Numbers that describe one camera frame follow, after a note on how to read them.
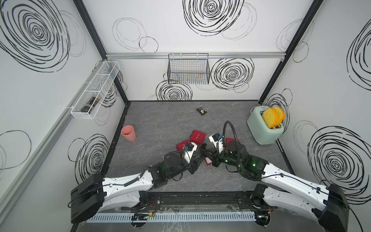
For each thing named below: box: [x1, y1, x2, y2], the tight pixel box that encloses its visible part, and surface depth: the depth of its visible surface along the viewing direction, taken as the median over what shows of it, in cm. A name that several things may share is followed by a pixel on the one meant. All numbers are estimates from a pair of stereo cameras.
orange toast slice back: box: [273, 106, 286, 127], surface depth 85 cm
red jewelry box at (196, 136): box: [189, 129, 206, 145], surface depth 98 cm
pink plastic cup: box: [120, 124, 137, 143], surface depth 94 cm
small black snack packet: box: [195, 106, 208, 116], surface depth 114 cm
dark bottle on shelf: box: [80, 95, 101, 115], surface depth 68 cm
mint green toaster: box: [247, 105, 285, 145], surface depth 90 cm
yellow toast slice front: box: [261, 107, 278, 130], surface depth 87 cm
